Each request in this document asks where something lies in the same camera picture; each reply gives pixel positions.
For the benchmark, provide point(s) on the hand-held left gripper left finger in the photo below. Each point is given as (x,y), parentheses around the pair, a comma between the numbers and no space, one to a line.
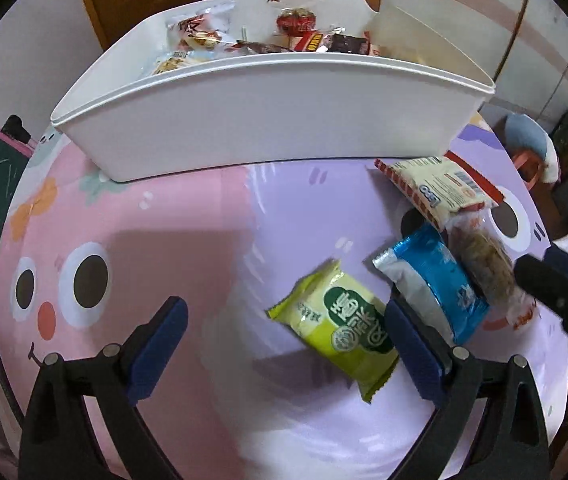
(156,350)

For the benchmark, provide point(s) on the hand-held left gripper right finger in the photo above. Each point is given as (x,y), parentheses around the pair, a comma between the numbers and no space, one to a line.
(416,355)

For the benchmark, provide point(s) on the clear packet of brown snack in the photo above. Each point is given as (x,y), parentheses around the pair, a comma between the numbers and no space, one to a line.
(484,260)

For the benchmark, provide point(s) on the green snack packet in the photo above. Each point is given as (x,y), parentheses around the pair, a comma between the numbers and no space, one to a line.
(344,330)

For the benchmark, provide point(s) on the blue snack packet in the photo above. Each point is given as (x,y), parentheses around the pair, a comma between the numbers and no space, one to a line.
(439,280)

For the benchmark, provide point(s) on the white plastic bin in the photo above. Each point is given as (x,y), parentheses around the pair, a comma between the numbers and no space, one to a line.
(264,115)

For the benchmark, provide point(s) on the pink stool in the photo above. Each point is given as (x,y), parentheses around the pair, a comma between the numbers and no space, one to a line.
(524,170)

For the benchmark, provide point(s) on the red and white snack packet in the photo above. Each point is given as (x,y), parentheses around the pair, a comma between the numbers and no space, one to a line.
(444,185)

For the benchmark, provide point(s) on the white wardrobe with floral stickers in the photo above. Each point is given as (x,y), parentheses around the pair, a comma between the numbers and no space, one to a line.
(489,20)

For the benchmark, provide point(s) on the beige printed snack packet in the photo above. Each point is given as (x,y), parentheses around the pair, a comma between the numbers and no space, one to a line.
(179,62)

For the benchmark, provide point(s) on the dark brown snack packet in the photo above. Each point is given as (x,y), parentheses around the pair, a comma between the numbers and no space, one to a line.
(348,44)

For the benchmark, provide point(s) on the red and white wrapped snack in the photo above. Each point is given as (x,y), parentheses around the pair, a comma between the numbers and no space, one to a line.
(196,30)

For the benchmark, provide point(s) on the red label snack packet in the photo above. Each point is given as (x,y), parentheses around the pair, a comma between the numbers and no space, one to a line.
(309,42)

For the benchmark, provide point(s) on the red round snack packet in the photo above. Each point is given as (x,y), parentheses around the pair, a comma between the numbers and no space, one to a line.
(295,21)

